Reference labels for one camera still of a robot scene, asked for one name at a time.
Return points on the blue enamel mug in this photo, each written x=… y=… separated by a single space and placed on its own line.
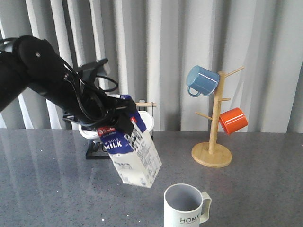
x=201 y=81

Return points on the orange enamel mug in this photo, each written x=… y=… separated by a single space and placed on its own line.
x=233 y=120

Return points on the white HOME mug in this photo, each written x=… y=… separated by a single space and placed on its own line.
x=185 y=206

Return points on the grey white curtain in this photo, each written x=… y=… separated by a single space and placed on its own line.
x=151 y=46

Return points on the black wire mug rack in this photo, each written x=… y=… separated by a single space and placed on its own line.
x=102 y=153

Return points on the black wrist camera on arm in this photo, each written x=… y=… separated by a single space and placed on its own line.
x=88 y=72

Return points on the smooth white mug on rack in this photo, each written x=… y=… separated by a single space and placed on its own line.
x=92 y=136

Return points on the wooden mug tree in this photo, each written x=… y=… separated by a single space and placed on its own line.
x=212 y=154

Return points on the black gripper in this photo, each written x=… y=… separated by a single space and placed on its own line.
x=86 y=106

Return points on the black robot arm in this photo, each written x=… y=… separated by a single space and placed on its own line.
x=33 y=63

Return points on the blue white milk carton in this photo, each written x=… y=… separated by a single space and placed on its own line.
x=134 y=155

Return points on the ribbed white mug on rack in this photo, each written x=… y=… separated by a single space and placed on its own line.
x=148 y=120

